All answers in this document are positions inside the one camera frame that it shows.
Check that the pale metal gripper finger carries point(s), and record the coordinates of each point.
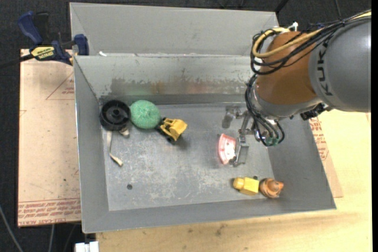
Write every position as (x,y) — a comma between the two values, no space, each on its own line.
(242,153)
(228,121)

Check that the yellow toy block figure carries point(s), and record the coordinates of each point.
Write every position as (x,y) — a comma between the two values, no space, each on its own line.
(249,186)

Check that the orange-brown toy duck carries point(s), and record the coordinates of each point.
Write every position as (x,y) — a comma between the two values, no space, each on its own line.
(270,188)

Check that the yellow toy loader truck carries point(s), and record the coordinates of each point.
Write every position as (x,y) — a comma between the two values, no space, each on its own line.
(173,128)

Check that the grey metal bin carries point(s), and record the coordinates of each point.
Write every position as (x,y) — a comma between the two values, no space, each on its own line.
(177,174)

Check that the green mesh scrubber ball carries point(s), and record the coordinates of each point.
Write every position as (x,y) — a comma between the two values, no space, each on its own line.
(145,114)

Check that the small white piece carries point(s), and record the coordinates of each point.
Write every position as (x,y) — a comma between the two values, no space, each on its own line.
(102,53)

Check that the brown cardboard board, red print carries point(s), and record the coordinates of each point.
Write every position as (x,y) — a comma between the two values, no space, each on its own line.
(47,141)

